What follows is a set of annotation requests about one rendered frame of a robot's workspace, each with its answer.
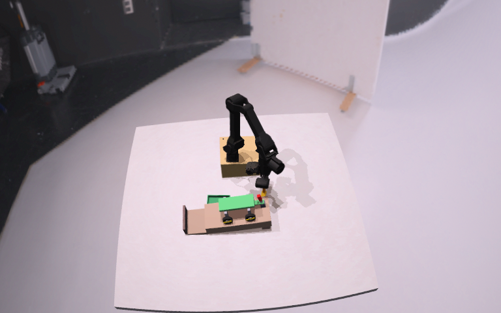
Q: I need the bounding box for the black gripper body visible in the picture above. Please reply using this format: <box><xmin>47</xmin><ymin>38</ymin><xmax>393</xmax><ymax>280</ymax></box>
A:
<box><xmin>255</xmin><ymin>163</ymin><xmax>271</xmax><ymax>189</ymax></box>

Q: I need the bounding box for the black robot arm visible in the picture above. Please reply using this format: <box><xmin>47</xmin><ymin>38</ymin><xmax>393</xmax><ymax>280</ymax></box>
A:
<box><xmin>222</xmin><ymin>93</ymin><xmax>285</xmax><ymax>175</ymax></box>

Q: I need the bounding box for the green tray floor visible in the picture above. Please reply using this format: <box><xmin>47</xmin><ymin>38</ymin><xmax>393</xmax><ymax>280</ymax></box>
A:
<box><xmin>208</xmin><ymin>197</ymin><xmax>220</xmax><ymax>204</ymax></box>

